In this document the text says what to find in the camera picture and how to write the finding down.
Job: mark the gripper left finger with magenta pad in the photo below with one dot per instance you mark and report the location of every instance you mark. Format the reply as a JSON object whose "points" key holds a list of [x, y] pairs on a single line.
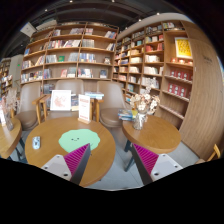
{"points": [[70, 167]]}

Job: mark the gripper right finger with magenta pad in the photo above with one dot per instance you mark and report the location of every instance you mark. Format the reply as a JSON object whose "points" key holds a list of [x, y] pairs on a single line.
{"points": [[152, 166]]}

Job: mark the green cloud-shaped mouse pad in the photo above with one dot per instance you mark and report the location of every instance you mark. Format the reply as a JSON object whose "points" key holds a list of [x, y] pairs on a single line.
{"points": [[74, 139]]}

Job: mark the round wooden right table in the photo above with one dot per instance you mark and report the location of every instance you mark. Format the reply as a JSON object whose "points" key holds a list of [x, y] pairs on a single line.
{"points": [[157, 135]]}

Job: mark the round wooden table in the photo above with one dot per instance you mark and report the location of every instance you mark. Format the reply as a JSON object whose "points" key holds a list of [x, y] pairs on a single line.
{"points": [[50, 131], [9, 139], [157, 135]]}

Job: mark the round wooden centre table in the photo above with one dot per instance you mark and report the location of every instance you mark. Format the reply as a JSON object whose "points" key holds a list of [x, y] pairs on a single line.
{"points": [[50, 131]]}

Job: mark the stack of books on chair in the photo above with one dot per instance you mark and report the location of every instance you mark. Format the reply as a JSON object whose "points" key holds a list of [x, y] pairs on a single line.
{"points": [[125, 114]]}

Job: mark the glass vase with dried flowers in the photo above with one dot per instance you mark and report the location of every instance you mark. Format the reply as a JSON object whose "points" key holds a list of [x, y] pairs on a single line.
{"points": [[145, 104]]}

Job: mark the white sign on wooden stand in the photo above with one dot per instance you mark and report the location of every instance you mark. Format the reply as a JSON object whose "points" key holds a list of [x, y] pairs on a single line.
{"points": [[84, 108]]}

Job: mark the beige armchair left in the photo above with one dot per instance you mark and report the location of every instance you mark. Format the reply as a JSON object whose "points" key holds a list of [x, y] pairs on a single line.
{"points": [[29, 112]]}

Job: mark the beige armchair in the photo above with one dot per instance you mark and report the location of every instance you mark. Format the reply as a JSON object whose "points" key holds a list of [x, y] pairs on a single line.
{"points": [[29, 112], [113, 101], [76, 86]]}

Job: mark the white framed picture on chair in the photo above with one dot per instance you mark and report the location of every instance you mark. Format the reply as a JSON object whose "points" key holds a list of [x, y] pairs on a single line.
{"points": [[60, 100]]}

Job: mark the wooden chair at right edge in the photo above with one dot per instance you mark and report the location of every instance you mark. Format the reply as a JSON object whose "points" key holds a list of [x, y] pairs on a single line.
{"points": [[216, 152]]}

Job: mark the round wooden left table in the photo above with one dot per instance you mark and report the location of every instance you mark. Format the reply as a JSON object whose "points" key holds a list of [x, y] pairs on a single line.
{"points": [[9, 139]]}

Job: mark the beige armchair middle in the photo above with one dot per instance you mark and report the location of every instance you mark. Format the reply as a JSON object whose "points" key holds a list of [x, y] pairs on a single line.
{"points": [[76, 86]]}

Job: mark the beige armchair right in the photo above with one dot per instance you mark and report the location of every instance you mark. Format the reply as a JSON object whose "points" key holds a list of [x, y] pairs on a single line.
{"points": [[113, 101]]}

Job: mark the vase with flowers left table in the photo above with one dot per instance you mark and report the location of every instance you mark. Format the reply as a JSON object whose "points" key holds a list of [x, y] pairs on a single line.
{"points": [[9, 105]]}

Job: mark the yellow poster on shelf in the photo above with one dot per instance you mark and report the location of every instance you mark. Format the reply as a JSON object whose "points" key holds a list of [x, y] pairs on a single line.
{"points": [[183, 48]]}

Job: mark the wooden bookshelf right wall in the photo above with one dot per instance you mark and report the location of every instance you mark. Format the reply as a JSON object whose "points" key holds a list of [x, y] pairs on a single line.
{"points": [[146, 57]]}

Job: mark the wooden bookshelf wall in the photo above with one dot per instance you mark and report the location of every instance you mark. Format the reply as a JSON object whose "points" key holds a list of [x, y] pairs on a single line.
{"points": [[72, 50], [146, 57]]}

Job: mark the wooden bookshelf back wall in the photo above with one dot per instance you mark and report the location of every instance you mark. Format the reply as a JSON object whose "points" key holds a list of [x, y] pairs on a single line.
{"points": [[72, 50]]}

